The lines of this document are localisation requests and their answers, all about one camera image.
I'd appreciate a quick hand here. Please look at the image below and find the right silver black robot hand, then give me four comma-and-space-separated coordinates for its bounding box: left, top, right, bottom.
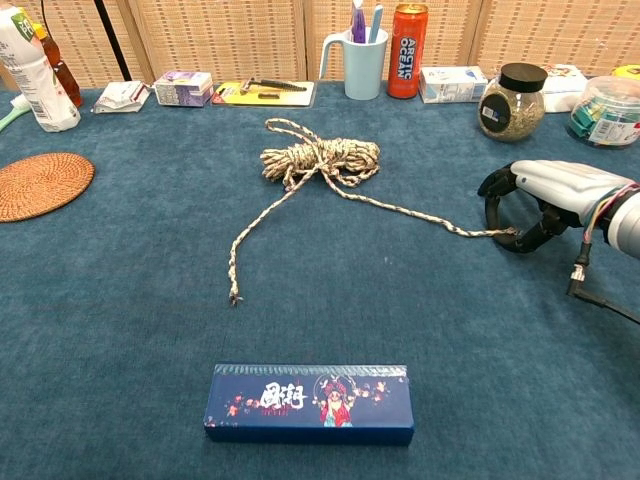
477, 159, 635, 254

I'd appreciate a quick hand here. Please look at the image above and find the beige braided rope bundle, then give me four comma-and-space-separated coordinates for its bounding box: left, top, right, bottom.
227, 117, 519, 305

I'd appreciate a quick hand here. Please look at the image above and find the clear tub of colourful clips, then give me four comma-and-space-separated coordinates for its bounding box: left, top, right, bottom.
565, 75, 640, 150

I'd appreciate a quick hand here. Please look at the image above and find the glass jar with black lid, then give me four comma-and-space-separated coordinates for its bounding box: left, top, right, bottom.
477, 62, 549, 144

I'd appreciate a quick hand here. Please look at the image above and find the white sugar bag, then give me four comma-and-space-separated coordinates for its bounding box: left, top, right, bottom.
538, 63, 592, 114

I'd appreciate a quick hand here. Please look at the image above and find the white blue flat carton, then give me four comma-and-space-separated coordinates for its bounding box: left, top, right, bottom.
418, 66, 489, 105

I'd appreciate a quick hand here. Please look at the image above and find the orange soda can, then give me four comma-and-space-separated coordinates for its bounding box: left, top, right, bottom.
386, 2, 431, 100

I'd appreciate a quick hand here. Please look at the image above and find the light blue plastic mug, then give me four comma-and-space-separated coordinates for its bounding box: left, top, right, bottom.
318, 27, 390, 101

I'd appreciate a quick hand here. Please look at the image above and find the light blue toothbrush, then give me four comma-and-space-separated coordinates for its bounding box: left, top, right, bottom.
367, 4, 385, 45

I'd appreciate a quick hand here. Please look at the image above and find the white purple toothbrush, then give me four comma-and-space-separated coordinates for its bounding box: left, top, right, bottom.
350, 0, 370, 44

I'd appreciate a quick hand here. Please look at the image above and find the yellow razor blister pack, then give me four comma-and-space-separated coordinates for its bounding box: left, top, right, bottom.
209, 78, 317, 108

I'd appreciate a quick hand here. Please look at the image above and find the dark blue illustrated long box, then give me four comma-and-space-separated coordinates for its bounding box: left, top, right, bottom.
203, 363, 417, 448

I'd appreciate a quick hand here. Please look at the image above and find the bamboo folding screen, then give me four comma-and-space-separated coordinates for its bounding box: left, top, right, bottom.
0, 0, 640, 92

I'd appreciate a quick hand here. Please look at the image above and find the purple white small carton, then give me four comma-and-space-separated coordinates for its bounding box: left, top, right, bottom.
153, 70, 215, 108

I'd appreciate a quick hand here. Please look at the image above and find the white tissue packet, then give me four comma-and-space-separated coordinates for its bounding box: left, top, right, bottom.
91, 80, 152, 115

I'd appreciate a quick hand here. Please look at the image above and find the dark blue table mat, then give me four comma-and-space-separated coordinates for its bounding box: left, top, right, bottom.
0, 79, 640, 480

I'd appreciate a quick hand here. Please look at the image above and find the black stand pole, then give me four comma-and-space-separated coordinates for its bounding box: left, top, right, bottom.
93, 0, 134, 83

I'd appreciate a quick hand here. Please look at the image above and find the brown tea bottle yellow cap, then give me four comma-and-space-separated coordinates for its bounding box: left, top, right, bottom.
32, 22, 85, 109

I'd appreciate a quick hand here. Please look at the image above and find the round woven rattan coaster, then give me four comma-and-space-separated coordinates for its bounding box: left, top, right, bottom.
0, 152, 96, 224

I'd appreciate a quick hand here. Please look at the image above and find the white-label bottle with yellow cap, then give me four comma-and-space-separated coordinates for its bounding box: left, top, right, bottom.
0, 0, 82, 134

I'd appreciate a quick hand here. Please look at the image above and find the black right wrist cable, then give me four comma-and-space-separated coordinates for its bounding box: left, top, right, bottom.
566, 238, 640, 324

